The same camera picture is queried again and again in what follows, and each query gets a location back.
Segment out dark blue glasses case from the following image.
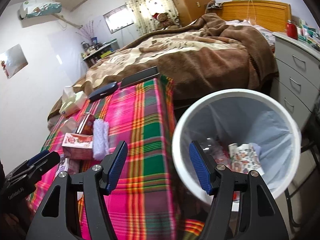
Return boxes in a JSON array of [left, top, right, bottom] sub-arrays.
[[88, 82, 118, 102]]

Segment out purple milk carton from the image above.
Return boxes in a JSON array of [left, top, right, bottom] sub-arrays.
[[55, 155, 80, 177]]

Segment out items on cabinet top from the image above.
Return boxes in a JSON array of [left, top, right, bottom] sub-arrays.
[[297, 19, 319, 47]]

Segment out cluttered side desk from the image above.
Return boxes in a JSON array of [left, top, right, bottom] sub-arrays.
[[82, 39, 119, 68]]

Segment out window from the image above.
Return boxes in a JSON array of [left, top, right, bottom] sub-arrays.
[[104, 4, 135, 34]]

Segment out red jar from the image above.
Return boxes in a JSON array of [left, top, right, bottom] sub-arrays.
[[286, 20, 298, 40]]

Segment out tissue pack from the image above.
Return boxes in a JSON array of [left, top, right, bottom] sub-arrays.
[[59, 86, 87, 118]]

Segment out black smartphone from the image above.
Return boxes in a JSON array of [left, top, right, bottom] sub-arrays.
[[120, 66, 159, 89]]

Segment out grey drawer cabinet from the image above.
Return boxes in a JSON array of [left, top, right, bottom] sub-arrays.
[[270, 32, 319, 130]]

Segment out brown fleece blanket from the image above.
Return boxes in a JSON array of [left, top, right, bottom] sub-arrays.
[[47, 12, 279, 120]]

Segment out air conditioner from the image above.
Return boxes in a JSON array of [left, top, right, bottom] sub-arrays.
[[19, 0, 62, 20]]

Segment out plaid tablecloth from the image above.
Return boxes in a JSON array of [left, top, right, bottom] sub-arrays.
[[26, 74, 206, 240]]

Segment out wooden headboard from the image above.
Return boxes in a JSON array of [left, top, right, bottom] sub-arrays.
[[212, 0, 292, 32]]

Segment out patterned curtain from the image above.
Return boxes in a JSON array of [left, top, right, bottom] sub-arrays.
[[124, 0, 178, 35]]

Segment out red strawberry milk carton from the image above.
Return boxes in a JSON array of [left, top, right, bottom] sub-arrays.
[[62, 133, 93, 160]]

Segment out teddy bear with santa hat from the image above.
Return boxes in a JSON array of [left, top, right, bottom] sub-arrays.
[[152, 12, 180, 30]]

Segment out white trash bin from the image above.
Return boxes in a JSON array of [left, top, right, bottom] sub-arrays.
[[171, 88, 302, 213]]

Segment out dried branch vase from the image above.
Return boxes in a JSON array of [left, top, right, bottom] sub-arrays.
[[77, 20, 98, 46]]

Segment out wall poster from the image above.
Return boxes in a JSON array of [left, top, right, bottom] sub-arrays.
[[1, 44, 28, 79]]

